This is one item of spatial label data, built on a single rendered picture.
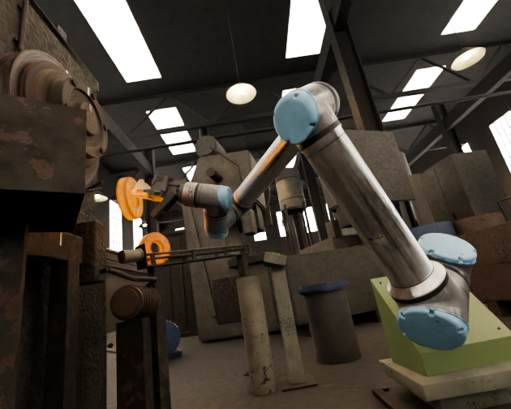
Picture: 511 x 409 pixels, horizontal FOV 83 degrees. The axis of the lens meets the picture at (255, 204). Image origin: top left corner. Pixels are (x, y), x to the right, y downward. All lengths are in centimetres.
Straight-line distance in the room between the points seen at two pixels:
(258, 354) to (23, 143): 126
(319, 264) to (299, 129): 236
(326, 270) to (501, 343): 198
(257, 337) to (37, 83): 128
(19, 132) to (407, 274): 80
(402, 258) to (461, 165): 464
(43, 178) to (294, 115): 49
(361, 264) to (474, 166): 290
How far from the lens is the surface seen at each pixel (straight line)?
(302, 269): 288
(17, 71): 117
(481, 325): 121
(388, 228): 76
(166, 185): 109
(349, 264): 312
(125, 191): 108
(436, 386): 103
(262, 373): 151
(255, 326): 148
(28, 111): 52
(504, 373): 112
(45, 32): 175
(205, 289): 367
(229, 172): 386
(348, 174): 71
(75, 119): 52
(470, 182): 534
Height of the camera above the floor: 41
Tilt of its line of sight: 18 degrees up
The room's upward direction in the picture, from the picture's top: 10 degrees counter-clockwise
